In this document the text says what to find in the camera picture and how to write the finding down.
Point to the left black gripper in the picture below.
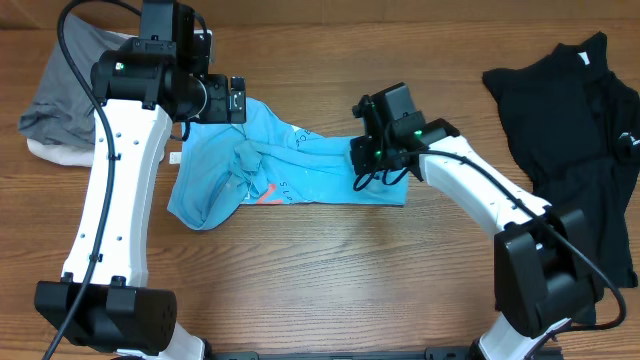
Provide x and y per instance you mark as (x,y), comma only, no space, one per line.
(220,109)

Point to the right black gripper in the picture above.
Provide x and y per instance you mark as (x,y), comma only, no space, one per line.
(360,158)

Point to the light blue printed t-shirt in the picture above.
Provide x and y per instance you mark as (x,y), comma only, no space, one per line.
(266,161)

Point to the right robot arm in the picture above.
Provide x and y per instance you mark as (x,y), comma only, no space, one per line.
(545,267)

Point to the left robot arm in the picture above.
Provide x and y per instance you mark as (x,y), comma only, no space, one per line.
(102,299)

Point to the white folded garment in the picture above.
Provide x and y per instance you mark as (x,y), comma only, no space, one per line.
(63,154)

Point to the grey folded trousers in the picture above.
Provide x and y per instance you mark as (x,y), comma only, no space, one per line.
(60,113)

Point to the black t-shirt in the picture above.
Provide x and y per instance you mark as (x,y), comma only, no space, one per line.
(572,126)

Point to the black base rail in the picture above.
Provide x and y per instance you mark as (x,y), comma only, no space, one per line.
(340,356)

